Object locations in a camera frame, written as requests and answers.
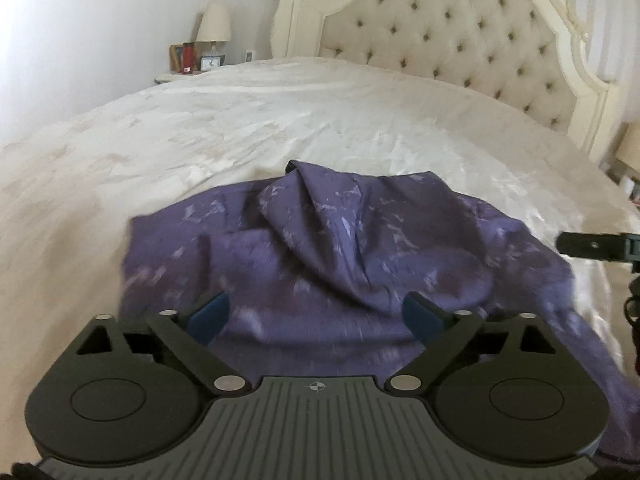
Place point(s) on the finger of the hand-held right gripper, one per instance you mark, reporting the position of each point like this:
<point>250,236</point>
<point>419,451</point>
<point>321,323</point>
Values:
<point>590,246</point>

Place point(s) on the red bottle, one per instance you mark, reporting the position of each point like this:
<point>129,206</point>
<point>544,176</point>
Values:
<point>188,57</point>

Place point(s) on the white nightstand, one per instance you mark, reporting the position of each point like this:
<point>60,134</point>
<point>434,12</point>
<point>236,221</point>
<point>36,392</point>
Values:
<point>172,78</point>

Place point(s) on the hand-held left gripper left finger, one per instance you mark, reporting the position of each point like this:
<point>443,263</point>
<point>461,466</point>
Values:
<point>211,320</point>

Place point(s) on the wooden picture frame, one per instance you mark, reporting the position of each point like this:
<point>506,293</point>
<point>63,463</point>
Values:
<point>176,58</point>

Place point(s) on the small desk clock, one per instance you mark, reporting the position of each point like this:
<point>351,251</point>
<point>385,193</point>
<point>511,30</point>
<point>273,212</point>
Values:
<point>210,62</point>

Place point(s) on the white shade table lamp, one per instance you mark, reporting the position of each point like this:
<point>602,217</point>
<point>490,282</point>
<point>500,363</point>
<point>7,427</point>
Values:
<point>213,22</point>
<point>631,147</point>

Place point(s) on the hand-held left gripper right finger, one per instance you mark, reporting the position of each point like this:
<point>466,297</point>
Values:
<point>420,317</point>

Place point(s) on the white bedspread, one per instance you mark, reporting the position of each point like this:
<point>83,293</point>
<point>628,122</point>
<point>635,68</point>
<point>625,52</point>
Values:
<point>250,120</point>

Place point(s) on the cream tufted bed headboard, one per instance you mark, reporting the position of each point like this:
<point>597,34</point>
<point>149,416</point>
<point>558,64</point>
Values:
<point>450,20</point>

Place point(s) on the purple patterned hooded jacket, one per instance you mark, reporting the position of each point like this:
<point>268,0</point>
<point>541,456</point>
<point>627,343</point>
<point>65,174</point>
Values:
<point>325,240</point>

